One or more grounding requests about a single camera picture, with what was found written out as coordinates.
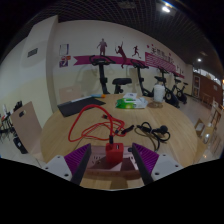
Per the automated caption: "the white tissue box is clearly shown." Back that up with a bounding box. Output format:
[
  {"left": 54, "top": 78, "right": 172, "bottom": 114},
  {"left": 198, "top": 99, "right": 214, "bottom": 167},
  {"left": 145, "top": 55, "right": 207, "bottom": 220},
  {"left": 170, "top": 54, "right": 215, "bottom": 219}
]
[{"left": 122, "top": 92, "right": 138, "bottom": 100}]

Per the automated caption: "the black flat pad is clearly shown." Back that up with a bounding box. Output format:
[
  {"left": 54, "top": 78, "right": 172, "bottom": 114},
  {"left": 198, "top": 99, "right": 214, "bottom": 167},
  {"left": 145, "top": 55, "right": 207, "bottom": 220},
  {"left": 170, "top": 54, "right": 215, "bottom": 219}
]
[{"left": 57, "top": 96, "right": 107, "bottom": 118}]

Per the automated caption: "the grey wall sign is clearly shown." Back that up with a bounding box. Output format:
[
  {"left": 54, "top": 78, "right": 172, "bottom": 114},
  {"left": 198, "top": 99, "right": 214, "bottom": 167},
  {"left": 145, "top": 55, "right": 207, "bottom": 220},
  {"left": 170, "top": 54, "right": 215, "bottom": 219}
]
[{"left": 27, "top": 47, "right": 39, "bottom": 58}]

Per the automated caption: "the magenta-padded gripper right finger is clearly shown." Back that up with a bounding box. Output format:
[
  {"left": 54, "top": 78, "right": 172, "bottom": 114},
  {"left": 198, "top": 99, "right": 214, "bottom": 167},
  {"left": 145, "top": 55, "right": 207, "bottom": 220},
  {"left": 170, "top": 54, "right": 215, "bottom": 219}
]
[{"left": 131, "top": 142, "right": 184, "bottom": 186}]

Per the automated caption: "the brown round coaster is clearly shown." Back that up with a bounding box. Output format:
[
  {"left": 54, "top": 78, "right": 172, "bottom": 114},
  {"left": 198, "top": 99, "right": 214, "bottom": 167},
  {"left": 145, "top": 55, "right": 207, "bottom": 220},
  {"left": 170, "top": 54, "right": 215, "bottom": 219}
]
[{"left": 147, "top": 100, "right": 164, "bottom": 109}]

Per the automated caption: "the white cup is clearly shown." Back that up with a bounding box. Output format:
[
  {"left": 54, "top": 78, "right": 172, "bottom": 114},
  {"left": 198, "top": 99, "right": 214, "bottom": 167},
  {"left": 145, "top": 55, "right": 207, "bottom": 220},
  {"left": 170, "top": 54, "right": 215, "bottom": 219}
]
[{"left": 153, "top": 83, "right": 166, "bottom": 104}]

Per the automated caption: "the green wet wipes pack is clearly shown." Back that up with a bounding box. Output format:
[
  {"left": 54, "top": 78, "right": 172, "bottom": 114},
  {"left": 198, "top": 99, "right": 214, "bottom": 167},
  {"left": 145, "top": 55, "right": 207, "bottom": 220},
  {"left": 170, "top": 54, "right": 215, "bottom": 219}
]
[{"left": 115, "top": 97, "right": 149, "bottom": 110}]

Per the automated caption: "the blue and orange marker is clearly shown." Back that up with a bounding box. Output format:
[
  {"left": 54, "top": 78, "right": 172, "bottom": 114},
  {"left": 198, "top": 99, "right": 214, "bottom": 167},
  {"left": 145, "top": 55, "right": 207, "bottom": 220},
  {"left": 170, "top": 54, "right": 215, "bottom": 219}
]
[{"left": 90, "top": 93, "right": 107, "bottom": 99}]

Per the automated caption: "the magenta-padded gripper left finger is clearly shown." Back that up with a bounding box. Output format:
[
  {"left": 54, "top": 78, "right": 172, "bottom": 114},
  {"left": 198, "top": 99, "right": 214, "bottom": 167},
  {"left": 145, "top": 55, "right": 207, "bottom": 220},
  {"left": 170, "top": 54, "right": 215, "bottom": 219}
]
[{"left": 41, "top": 143, "right": 93, "bottom": 186}]

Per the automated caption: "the red cable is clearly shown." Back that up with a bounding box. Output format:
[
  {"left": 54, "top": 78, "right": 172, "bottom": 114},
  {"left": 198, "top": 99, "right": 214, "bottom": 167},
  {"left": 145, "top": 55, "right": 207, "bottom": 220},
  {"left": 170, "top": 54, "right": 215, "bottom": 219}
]
[{"left": 68, "top": 104, "right": 126, "bottom": 145}]

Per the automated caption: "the wall poster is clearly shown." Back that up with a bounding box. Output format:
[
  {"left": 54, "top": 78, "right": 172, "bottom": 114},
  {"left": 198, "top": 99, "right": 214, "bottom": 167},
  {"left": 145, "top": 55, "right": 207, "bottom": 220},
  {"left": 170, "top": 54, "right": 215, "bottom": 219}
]
[{"left": 59, "top": 43, "right": 72, "bottom": 69}]

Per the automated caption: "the red charger block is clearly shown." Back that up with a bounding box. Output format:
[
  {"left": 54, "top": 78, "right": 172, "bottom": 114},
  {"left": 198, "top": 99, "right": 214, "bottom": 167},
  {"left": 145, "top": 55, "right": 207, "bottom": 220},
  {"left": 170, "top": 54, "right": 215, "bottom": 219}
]
[{"left": 105, "top": 142, "right": 125, "bottom": 164}]

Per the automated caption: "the black exercise bike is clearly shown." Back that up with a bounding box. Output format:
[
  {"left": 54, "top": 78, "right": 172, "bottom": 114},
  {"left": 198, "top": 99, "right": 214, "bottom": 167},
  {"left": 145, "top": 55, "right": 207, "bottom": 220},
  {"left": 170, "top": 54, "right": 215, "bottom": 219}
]
[
  {"left": 171, "top": 71, "right": 189, "bottom": 105},
  {"left": 89, "top": 54, "right": 133, "bottom": 95},
  {"left": 154, "top": 66, "right": 181, "bottom": 108},
  {"left": 129, "top": 59, "right": 155, "bottom": 98}
]

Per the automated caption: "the black cable with plug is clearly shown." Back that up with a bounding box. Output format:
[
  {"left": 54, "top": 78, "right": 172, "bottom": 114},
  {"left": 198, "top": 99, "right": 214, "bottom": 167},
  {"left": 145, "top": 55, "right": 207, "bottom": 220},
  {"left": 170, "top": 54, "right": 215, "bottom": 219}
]
[{"left": 120, "top": 121, "right": 172, "bottom": 153}]

